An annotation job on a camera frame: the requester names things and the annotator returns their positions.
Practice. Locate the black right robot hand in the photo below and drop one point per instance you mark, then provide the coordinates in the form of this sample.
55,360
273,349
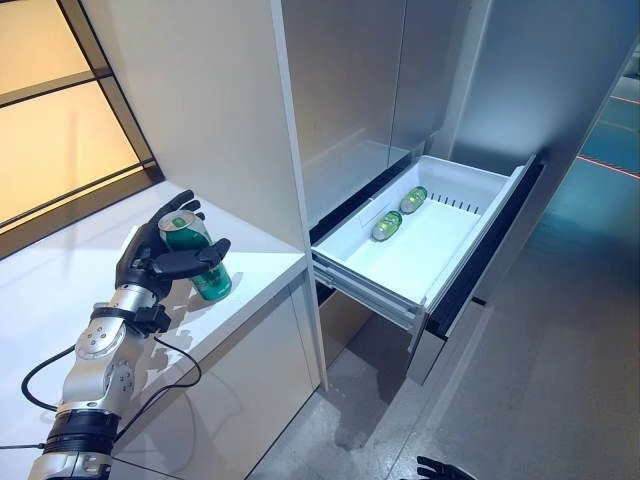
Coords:
445,470

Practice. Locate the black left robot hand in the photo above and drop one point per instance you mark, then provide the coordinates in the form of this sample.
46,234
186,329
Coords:
137,260

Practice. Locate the green drink can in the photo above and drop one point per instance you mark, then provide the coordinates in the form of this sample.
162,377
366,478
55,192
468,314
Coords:
413,200
386,225
186,236

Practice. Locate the white fridge drawer steel front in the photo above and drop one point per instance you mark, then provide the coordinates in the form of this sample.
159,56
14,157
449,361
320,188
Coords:
410,250

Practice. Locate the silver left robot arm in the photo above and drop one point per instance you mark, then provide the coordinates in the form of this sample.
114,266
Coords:
95,345

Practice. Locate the steel fridge door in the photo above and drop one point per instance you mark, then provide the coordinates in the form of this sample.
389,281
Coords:
345,90
440,65

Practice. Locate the black framed amber window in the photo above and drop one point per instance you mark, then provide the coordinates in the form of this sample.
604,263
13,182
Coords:
50,140

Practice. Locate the white counter cabinet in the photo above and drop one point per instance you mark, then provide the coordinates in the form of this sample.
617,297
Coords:
250,360

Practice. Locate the grey tall side panel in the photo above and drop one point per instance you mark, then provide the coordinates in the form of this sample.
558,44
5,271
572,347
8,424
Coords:
540,75

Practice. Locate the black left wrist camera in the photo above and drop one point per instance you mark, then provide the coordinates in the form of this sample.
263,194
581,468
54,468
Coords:
152,320

